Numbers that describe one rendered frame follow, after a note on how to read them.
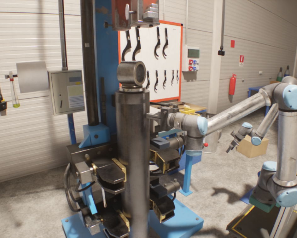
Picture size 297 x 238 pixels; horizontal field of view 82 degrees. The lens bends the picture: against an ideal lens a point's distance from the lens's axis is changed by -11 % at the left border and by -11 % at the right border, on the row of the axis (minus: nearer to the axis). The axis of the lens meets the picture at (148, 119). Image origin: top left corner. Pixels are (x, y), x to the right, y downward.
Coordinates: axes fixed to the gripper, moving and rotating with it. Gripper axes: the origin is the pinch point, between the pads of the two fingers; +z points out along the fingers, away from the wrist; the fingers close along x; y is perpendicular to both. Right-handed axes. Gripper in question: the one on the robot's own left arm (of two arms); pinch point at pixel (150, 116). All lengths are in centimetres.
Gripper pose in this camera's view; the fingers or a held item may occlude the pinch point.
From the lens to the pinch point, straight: 113.9
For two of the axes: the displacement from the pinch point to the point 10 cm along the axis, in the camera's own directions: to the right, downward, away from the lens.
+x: 0.0, 9.5, 3.0
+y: -5.4, 2.5, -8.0
